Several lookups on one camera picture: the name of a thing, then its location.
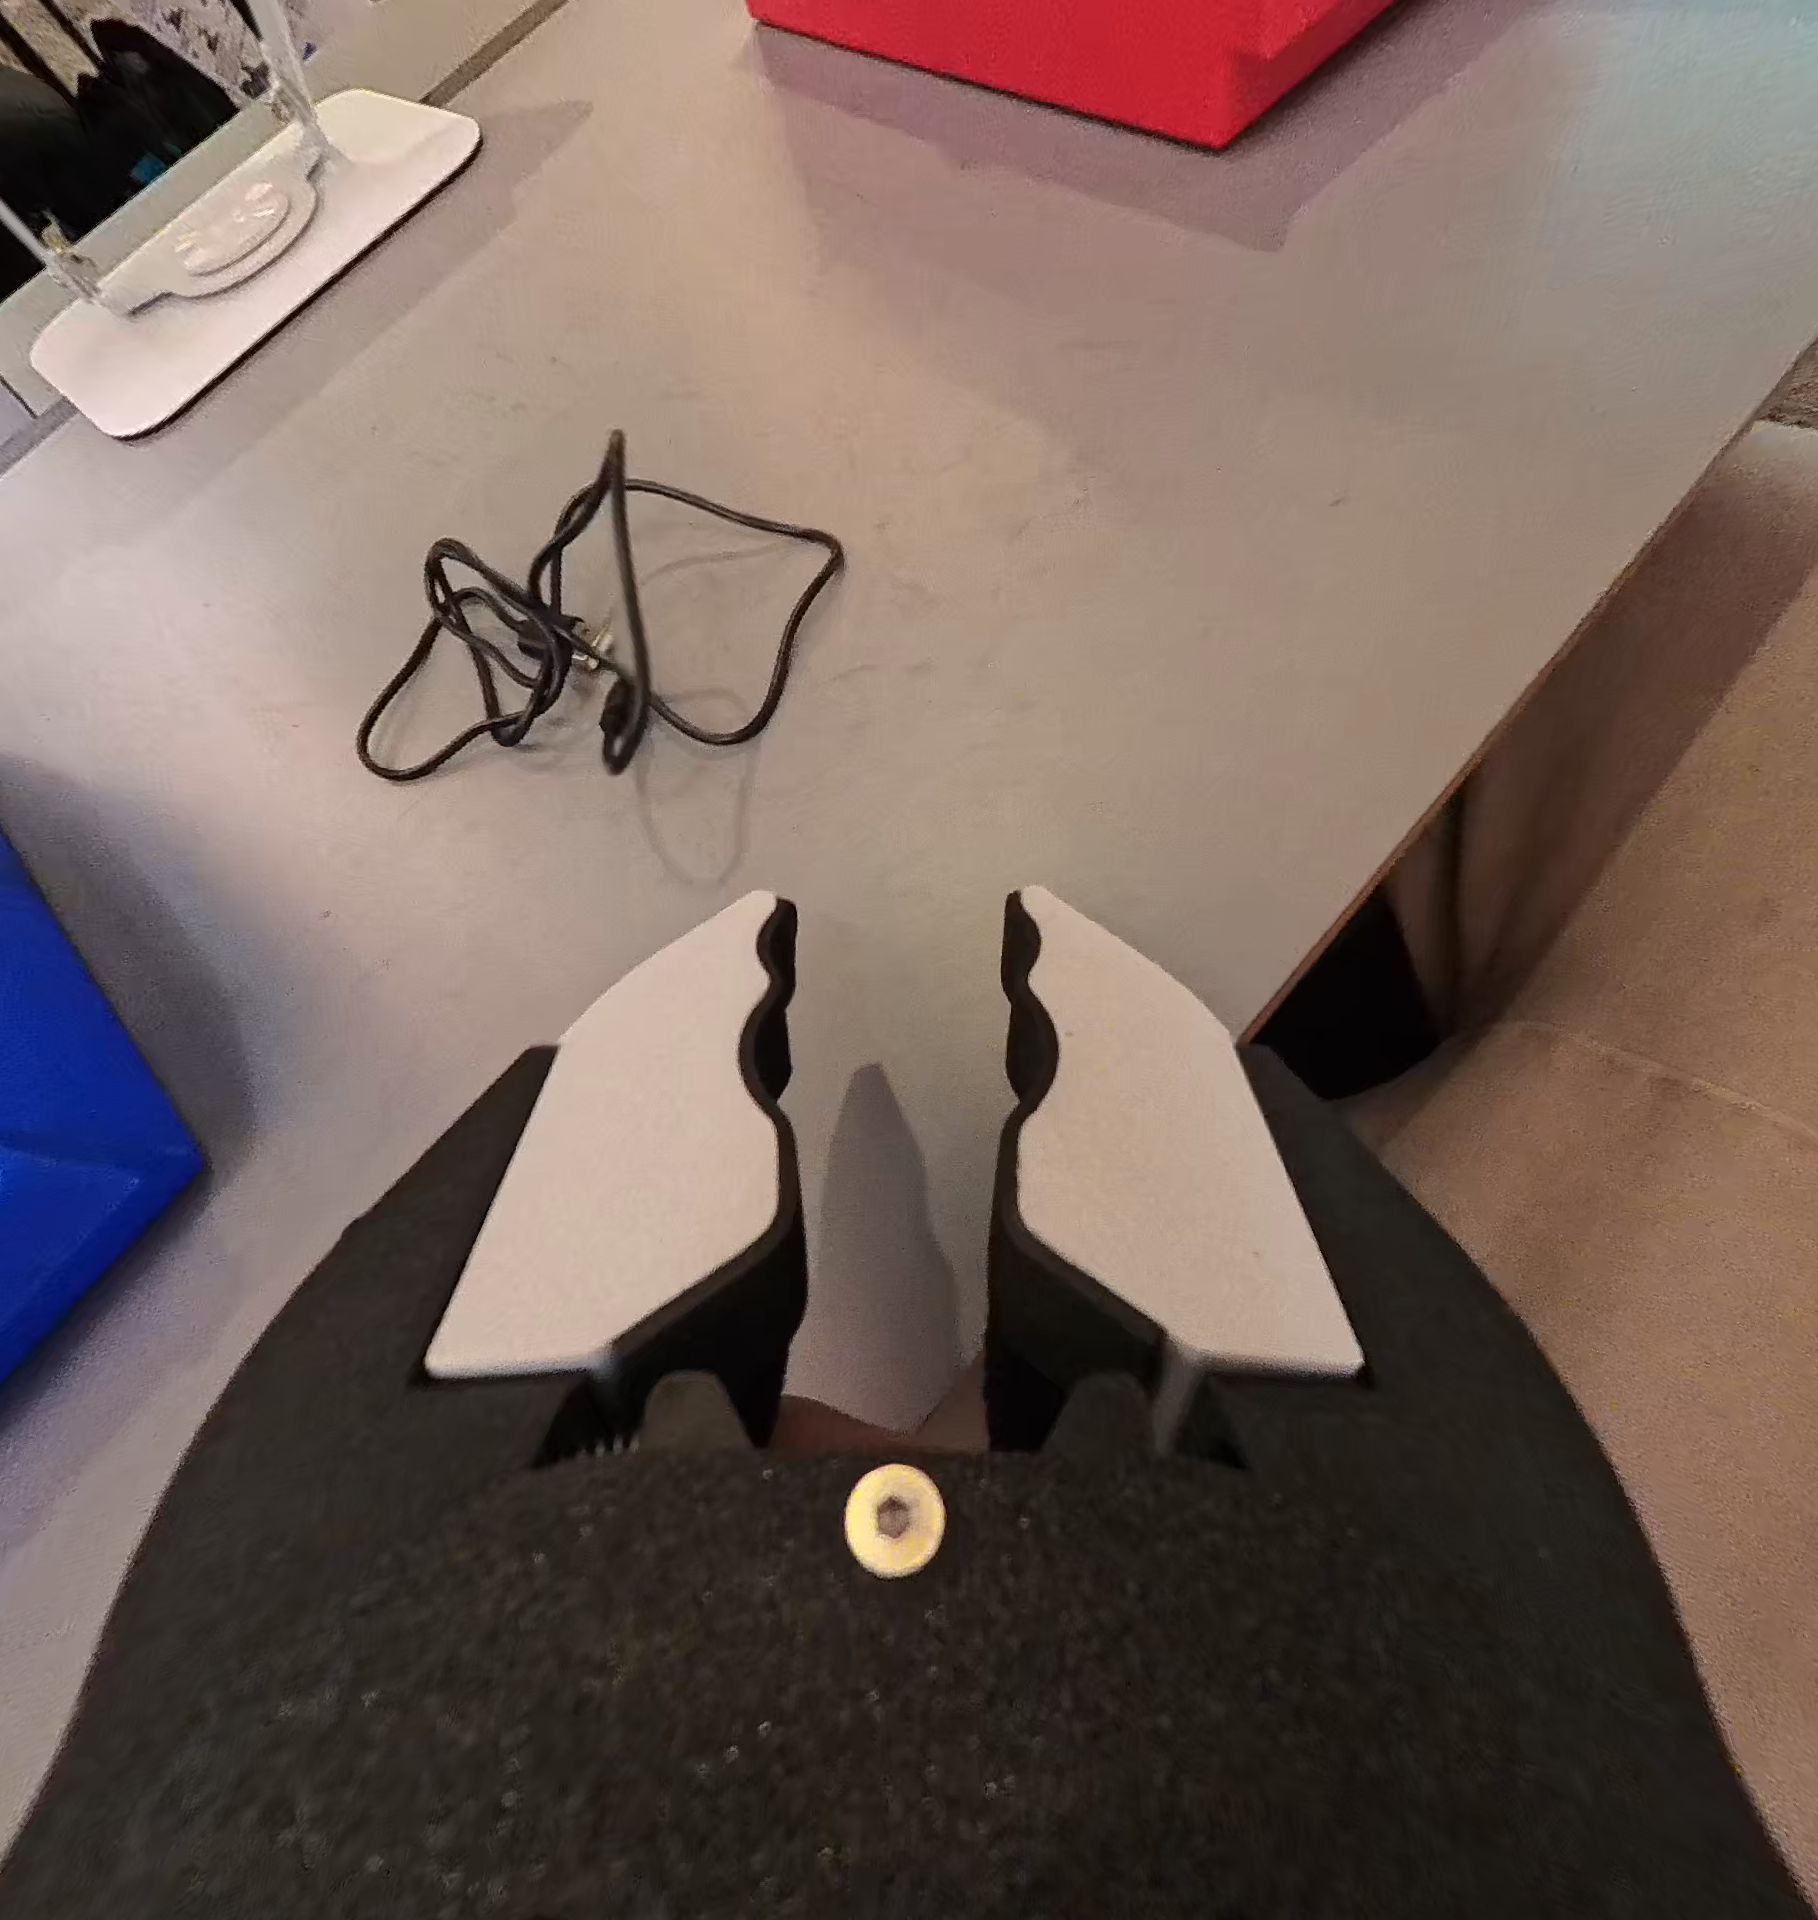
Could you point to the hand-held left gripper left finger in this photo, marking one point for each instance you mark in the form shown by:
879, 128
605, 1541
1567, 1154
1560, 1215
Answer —
625, 1184

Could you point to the red plastic bin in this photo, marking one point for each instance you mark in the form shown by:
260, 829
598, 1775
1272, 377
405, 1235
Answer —
1088, 45

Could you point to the beige trousers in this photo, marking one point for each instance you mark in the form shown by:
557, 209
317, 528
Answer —
1674, 1200

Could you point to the blue plastic bin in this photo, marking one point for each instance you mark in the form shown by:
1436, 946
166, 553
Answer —
39, 1125

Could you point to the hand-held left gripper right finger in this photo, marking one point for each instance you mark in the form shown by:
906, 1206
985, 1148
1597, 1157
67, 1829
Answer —
1178, 1184

